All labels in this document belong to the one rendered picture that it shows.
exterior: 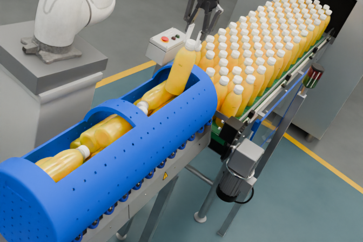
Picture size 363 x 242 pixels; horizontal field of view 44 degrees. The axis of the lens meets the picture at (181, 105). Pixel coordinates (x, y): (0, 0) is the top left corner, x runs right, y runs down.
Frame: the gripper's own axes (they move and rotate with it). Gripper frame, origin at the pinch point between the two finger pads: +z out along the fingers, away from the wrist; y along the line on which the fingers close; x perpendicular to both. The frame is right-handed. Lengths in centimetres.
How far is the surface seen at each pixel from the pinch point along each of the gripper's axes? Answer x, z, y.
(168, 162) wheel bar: -10.4, 47.1, 11.9
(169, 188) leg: 12, 83, 10
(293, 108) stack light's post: 57, 38, 36
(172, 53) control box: 39, 35, -23
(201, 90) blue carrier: 2.1, 19.2, 9.2
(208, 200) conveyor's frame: 57, 121, 20
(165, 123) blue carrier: -23.8, 20.4, 10.5
